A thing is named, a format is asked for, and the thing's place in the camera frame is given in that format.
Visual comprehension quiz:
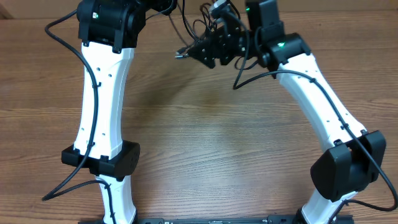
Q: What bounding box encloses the left camera cable black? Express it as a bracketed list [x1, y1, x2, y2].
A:
[41, 7, 118, 224]

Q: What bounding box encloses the right camera cable black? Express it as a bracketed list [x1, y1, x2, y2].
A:
[244, 12, 397, 223]

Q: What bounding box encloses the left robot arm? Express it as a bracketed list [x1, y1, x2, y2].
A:
[61, 0, 177, 223]

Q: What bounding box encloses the camera cable black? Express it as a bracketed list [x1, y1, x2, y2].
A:
[244, 12, 397, 223]
[41, 7, 118, 224]

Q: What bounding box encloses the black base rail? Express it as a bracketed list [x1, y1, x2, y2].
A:
[77, 213, 355, 224]

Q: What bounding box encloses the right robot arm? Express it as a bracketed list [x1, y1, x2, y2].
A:
[188, 1, 386, 223]

